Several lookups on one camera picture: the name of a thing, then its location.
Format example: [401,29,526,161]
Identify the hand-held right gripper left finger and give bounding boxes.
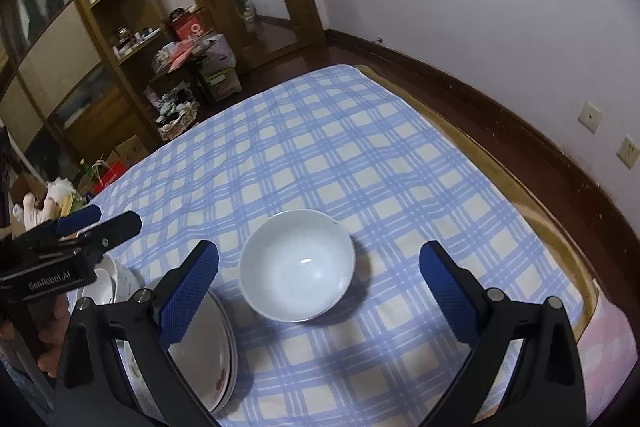
[52,239,221,427]

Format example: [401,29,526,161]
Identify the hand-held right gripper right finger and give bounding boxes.
[419,241,587,427]

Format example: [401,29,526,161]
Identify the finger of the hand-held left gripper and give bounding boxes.
[60,211,142,258]
[20,206,102,249]

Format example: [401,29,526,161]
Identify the white cherry print plate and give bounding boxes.
[115,289,232,410]
[216,307,240,416]
[212,299,236,413]

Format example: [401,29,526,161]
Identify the large white printed bowl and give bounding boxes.
[239,210,357,323]

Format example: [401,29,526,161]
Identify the person's left hand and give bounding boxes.
[35,297,70,374]

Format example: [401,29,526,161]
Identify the cream plush doll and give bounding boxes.
[12,177,89,229]

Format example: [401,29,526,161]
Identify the red paper bag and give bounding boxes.
[92,161,126,194]

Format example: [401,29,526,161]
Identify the brown cardboard box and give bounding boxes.
[102,134,150,173]
[9,172,52,219]

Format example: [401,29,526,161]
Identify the wicker basket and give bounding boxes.
[157,99,200,142]

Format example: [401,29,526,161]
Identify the tan bed mat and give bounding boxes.
[357,64,603,343]

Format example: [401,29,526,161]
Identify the small dark table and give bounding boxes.
[149,47,212,118]

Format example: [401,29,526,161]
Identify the wooden wardrobe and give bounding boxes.
[0,0,162,188]

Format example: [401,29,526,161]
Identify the pink bedsheet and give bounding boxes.
[570,279,640,425]

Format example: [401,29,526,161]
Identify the clear plastic storage box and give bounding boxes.
[197,34,241,103]

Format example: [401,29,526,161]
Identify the blue plaid bed cloth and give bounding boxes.
[80,64,586,427]

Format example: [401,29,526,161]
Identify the pink papers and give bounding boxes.
[166,42,202,70]

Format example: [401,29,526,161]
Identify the red box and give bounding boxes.
[172,14,206,43]

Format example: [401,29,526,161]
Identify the white wall socket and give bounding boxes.
[578,101,603,134]
[618,134,640,170]

